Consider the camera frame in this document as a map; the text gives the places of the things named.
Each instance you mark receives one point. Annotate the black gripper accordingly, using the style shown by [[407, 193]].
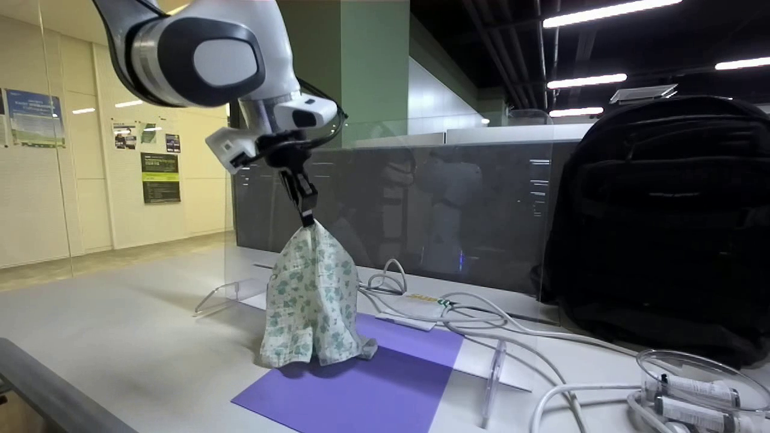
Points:
[[286, 151]]

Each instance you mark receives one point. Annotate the white towel with green print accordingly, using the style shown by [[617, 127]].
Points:
[[309, 303]]

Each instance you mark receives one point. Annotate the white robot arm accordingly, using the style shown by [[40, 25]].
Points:
[[200, 55]]

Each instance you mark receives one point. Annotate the curved transparent acrylic stand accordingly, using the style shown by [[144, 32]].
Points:
[[230, 290]]

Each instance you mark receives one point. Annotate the flat transparent acrylic stand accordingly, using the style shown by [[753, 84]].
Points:
[[494, 375]]

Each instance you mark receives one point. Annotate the green pillar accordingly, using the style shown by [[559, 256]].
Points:
[[368, 73]]

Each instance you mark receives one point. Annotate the grey desk partition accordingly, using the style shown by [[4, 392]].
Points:
[[449, 207]]

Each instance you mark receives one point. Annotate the white paper with green print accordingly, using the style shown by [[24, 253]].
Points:
[[410, 308]]

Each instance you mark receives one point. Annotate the purple rectangular mat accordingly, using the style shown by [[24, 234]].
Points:
[[399, 385]]

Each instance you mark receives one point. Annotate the long ceiling light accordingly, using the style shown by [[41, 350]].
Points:
[[575, 110], [587, 79], [742, 62], [610, 9]]

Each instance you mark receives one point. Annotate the black backpack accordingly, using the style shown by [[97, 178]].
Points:
[[665, 223]]

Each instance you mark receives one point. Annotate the white plug adapter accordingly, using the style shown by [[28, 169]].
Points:
[[688, 416], [706, 389]]

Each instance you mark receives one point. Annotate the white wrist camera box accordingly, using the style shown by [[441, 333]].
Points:
[[232, 148]]

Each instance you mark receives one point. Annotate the small dark wall notice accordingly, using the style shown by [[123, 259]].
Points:
[[172, 143], [150, 132]]

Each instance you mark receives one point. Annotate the dark green wall sign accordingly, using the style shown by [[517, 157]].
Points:
[[159, 178]]

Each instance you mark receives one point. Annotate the small photo wall poster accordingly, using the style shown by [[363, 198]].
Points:
[[123, 134]]

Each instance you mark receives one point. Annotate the blue wall poster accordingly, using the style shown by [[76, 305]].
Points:
[[35, 118]]

